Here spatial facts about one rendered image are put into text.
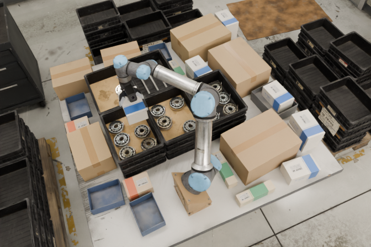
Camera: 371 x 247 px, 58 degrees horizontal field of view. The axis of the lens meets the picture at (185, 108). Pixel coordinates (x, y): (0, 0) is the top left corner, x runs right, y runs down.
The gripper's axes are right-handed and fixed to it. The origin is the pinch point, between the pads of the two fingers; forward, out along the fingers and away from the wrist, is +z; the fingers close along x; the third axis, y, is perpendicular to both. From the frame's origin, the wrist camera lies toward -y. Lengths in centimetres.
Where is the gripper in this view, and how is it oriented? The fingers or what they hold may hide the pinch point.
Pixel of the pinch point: (132, 103)
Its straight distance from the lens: 203.4
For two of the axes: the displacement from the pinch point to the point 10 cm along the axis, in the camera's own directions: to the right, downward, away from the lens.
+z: 0.5, 6.0, 8.0
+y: -3.9, -7.2, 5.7
